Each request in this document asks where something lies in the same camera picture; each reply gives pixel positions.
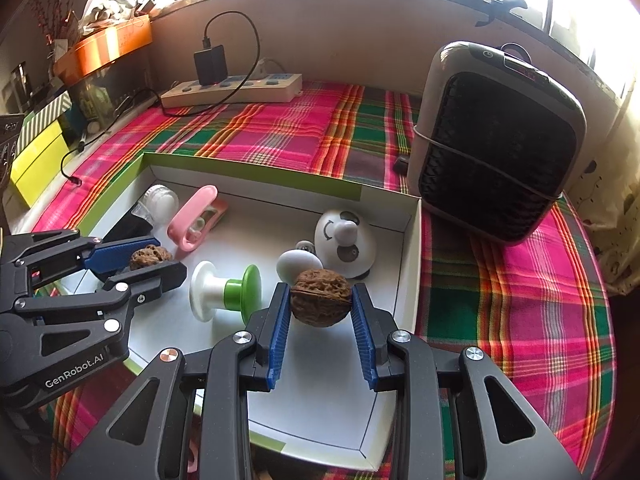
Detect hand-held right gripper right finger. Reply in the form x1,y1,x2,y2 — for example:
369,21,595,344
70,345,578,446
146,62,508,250
350,282,583,480

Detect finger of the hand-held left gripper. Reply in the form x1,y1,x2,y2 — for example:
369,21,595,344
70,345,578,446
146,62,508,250
10,229,161,286
0,260,187,336

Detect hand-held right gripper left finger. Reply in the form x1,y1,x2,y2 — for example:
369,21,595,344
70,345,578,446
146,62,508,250
55,282,292,480

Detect small brown walnut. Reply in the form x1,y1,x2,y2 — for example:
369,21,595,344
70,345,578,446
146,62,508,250
129,244,173,272

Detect black object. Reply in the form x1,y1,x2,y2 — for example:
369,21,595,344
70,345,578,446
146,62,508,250
102,210,156,246

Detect large brown walnut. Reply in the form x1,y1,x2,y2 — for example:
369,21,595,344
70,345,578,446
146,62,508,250
290,269,352,328

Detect light pink plastic clip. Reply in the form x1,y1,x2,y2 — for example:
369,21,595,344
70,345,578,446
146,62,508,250
167,185,219,252

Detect white and green spool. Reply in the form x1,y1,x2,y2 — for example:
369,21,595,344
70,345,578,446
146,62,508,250
190,260,268,325

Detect white and green cardboard box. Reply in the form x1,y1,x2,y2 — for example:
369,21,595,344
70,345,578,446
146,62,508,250
85,152,423,472

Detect white panda toy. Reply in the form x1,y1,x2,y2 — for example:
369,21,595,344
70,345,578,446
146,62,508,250
314,209,377,280

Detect white ribbed cap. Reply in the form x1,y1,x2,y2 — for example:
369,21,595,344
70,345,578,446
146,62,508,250
137,185,179,221

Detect white egg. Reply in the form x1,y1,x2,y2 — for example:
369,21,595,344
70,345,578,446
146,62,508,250
276,250,325,283

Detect yellow green box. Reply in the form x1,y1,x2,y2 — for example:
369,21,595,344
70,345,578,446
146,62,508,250
9,120,68,208

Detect plaid tablecloth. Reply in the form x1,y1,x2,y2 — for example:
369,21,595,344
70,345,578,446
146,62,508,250
30,80,618,480

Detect green striped box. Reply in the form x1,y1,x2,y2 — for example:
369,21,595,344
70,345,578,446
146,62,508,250
15,91,73,146

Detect beige power strip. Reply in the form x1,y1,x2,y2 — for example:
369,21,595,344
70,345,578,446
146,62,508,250
161,72,304,109

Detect orange box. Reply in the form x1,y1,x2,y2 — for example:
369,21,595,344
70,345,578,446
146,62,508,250
52,14,153,78

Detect black charger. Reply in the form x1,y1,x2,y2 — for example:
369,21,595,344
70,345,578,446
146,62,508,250
194,44,229,86

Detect grey desktop heater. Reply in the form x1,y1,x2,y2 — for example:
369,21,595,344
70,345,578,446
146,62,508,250
406,40,587,246

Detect red flower branches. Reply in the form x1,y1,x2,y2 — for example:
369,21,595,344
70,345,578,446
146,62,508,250
27,0,76,51

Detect cream patterned curtain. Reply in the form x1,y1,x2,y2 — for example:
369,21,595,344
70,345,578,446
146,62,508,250
565,125,640,296

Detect thin black cable with plug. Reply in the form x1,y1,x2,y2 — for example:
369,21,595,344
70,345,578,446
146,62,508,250
61,87,161,186

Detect black charger cable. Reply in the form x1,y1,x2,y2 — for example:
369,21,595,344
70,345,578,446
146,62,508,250
160,12,262,117

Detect black window handle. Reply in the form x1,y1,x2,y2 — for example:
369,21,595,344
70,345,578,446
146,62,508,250
475,0,528,27

